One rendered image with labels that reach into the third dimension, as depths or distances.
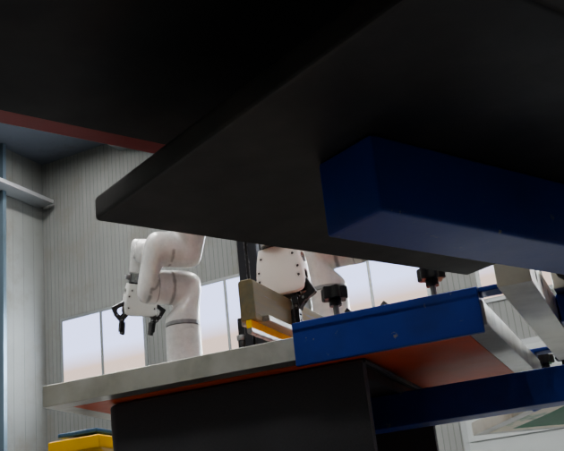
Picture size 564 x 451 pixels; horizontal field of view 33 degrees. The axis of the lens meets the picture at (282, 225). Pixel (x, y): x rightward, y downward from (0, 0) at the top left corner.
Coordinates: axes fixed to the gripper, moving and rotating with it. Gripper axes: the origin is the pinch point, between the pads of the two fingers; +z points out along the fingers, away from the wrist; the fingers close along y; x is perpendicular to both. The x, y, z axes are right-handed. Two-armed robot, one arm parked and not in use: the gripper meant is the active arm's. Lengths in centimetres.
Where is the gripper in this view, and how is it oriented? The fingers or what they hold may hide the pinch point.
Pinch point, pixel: (287, 321)
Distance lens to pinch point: 188.3
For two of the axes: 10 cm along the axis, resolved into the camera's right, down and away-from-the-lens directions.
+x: -3.8, -2.7, -8.8
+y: -9.2, 2.2, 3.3
